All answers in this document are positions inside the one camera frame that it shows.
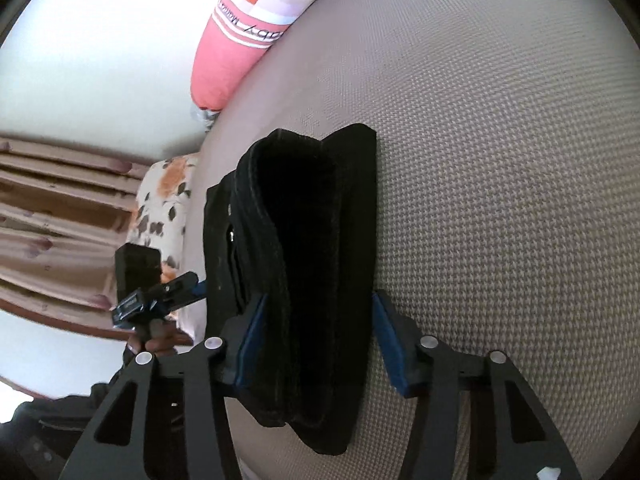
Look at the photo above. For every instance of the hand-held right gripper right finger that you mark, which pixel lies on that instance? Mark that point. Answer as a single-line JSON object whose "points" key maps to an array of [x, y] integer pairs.
{"points": [[391, 342]]}

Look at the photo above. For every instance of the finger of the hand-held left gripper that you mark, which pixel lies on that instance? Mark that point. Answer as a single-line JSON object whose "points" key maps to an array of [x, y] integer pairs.
{"points": [[182, 287]]}

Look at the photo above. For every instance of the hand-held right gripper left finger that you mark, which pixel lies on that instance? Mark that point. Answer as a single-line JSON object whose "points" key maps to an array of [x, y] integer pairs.
{"points": [[251, 342]]}

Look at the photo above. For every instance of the black pants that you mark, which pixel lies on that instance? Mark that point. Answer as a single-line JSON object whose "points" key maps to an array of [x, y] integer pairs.
{"points": [[305, 270]]}

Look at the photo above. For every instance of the person's left hand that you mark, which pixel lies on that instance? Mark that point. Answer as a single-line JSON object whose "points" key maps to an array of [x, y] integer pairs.
{"points": [[157, 344]]}

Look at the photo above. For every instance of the floral pillow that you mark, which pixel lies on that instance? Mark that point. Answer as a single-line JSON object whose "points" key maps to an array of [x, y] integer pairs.
{"points": [[160, 200]]}

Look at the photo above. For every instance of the beige patterned curtain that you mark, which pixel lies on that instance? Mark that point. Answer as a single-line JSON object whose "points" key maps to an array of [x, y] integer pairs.
{"points": [[55, 210]]}

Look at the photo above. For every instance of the beige woven bed mat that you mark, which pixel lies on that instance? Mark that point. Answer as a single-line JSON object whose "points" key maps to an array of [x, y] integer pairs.
{"points": [[500, 185]]}

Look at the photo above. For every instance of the pink checked pillow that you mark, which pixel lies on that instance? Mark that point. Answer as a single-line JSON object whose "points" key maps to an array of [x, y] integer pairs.
{"points": [[225, 55]]}

